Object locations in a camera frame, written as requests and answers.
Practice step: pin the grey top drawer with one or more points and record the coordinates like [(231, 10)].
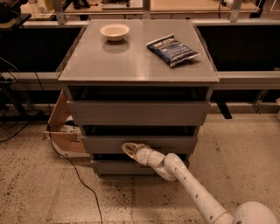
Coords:
[(142, 113)]

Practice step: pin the blue chip bag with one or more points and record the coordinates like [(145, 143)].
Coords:
[(171, 51)]

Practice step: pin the cardboard box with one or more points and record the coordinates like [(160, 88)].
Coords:
[(65, 138)]

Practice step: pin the wooden background table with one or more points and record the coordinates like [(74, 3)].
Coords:
[(163, 9)]

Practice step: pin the grey bottom drawer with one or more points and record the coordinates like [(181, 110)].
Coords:
[(118, 164)]

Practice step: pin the grey drawer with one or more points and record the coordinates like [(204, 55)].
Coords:
[(118, 164), (105, 139), (142, 113)]

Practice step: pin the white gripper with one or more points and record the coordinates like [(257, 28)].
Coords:
[(143, 154)]

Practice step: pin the grey drawer cabinet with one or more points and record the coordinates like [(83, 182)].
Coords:
[(128, 71)]

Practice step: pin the white ceramic bowl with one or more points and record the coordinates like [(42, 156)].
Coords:
[(114, 32)]

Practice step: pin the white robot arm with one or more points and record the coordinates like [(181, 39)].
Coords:
[(171, 167)]

